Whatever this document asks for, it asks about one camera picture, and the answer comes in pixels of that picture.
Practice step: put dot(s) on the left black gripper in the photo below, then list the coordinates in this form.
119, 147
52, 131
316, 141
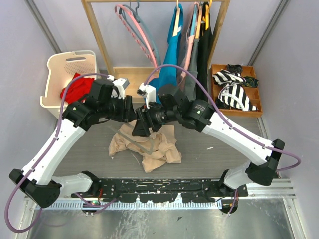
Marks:
127, 114

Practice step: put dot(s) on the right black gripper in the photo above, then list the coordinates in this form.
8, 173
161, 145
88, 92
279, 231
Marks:
144, 121

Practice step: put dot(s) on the beige t shirt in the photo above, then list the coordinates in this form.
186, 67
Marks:
165, 150

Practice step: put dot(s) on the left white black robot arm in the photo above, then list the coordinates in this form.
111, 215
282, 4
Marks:
105, 101

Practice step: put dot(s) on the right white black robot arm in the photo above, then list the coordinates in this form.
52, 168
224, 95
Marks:
170, 104

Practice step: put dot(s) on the blue t shirt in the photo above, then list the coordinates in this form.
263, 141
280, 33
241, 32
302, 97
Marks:
168, 75

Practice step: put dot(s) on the grey garment on hanger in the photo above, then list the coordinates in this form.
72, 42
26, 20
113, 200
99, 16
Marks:
190, 84

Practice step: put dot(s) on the wooden hanger with blue shirt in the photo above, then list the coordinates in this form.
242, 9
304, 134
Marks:
177, 17

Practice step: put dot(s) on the pink garment on hanger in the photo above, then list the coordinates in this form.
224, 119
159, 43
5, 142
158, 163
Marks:
188, 37

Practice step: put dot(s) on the black garment on hanger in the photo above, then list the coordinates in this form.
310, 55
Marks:
204, 46

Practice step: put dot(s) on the grey plastic hanger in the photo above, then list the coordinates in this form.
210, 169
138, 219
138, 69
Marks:
147, 27

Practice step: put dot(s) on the pink plastic hanger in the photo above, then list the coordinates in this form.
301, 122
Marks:
137, 30

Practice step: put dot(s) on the wooden clothes rack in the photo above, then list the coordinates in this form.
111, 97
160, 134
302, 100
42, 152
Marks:
120, 54

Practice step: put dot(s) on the red cloth in basket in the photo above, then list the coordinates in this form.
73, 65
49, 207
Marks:
78, 89

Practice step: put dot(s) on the white laundry basket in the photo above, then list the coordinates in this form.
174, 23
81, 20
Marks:
62, 67

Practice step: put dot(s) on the black white striped cloth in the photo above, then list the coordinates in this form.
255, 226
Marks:
232, 93

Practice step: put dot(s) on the orange wooden compartment tray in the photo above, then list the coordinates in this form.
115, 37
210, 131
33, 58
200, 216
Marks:
253, 93

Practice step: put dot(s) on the dark patterned cloth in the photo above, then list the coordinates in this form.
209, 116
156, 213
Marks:
251, 82

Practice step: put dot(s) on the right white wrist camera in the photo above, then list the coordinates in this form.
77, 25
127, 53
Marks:
148, 92

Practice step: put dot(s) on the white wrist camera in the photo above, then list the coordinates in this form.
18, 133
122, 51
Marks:
120, 86
148, 92

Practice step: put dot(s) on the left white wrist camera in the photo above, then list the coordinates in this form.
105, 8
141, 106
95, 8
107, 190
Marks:
120, 86

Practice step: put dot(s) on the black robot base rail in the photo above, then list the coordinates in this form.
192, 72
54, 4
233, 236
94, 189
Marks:
160, 191

